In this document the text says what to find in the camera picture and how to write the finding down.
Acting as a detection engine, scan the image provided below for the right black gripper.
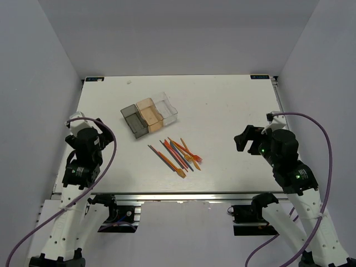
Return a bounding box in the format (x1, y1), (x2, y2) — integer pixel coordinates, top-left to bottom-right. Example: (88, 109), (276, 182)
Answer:
(233, 125), (279, 167)

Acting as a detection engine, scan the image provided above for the red plastic fork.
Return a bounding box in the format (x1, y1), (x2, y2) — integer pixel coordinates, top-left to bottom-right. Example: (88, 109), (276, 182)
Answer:
(169, 138), (202, 163)

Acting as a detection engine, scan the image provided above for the orange plastic knife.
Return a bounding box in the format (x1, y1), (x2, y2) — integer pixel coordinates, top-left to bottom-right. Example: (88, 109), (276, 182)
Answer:
(180, 138), (202, 170)

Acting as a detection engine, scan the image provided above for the orange plastic fork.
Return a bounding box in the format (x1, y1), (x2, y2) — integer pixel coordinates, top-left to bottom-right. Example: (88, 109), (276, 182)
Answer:
(171, 141), (192, 162)

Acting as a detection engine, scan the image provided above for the orange yellow fork bottom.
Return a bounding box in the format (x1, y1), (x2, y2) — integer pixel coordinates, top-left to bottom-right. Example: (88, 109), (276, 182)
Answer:
(158, 152), (186, 179)

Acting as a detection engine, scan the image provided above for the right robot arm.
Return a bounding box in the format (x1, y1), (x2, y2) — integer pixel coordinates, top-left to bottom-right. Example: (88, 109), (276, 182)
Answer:
(234, 125), (355, 266)

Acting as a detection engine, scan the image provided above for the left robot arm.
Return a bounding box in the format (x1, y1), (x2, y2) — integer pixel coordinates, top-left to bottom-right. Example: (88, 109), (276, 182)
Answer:
(28, 112), (118, 266)

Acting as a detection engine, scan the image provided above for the grey transparent container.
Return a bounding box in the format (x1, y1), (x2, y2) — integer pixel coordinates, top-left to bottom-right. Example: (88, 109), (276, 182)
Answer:
(121, 104), (149, 139)

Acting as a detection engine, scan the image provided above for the orange transparent container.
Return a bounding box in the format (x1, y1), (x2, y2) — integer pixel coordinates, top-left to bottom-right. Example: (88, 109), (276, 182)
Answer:
(136, 98), (164, 133)

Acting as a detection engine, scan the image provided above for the left blue table label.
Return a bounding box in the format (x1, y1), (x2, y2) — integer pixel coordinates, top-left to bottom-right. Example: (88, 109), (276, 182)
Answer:
(85, 77), (105, 82)

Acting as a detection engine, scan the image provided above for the red plastic knife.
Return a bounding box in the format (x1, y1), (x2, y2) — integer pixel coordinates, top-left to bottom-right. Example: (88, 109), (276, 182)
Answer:
(164, 140), (187, 169)

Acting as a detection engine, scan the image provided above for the blue plastic knife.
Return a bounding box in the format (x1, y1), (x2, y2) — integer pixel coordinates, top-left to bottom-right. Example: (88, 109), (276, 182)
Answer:
(170, 141), (193, 171)

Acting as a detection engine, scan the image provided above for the clear transparent container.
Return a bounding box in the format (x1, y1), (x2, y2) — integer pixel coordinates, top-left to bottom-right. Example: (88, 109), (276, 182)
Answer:
(152, 92), (178, 126)

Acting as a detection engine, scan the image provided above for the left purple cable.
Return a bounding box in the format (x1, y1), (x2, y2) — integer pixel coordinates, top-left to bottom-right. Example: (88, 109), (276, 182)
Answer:
(5, 116), (117, 267)

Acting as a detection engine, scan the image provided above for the purple cable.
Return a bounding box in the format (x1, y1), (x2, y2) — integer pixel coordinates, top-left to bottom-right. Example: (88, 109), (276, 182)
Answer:
(244, 111), (333, 267)
(5, 116), (117, 267)

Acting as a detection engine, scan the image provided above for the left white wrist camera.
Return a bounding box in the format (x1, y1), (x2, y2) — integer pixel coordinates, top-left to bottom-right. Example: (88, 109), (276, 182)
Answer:
(65, 111), (91, 137)

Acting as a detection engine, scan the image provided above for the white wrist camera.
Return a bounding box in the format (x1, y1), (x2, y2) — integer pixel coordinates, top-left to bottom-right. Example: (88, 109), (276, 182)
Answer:
(65, 111), (91, 137)
(261, 111), (286, 134)

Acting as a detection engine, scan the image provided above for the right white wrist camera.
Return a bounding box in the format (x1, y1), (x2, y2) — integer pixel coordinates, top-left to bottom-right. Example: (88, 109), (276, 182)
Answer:
(261, 111), (286, 134)

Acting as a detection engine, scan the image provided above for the aluminium right rail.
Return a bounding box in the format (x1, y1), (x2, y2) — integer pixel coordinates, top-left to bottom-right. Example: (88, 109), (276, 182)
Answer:
(270, 75), (287, 123)

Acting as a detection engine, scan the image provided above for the aluminium rail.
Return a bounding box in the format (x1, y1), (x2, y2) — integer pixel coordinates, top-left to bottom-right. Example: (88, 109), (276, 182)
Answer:
(270, 75), (287, 123)
(51, 191), (290, 202)

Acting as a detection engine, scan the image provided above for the aluminium front rail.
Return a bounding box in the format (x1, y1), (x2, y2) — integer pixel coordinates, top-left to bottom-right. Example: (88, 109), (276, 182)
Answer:
(51, 191), (290, 202)

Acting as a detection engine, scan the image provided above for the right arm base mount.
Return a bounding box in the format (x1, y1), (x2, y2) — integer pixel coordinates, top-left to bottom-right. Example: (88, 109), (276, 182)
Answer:
(227, 192), (279, 236)

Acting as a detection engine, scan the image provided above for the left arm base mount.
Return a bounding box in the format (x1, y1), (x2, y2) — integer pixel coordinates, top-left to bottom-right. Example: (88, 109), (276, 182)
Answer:
(87, 194), (138, 233)

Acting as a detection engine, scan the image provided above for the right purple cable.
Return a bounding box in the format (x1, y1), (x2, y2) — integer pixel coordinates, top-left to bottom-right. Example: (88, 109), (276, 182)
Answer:
(244, 111), (333, 267)

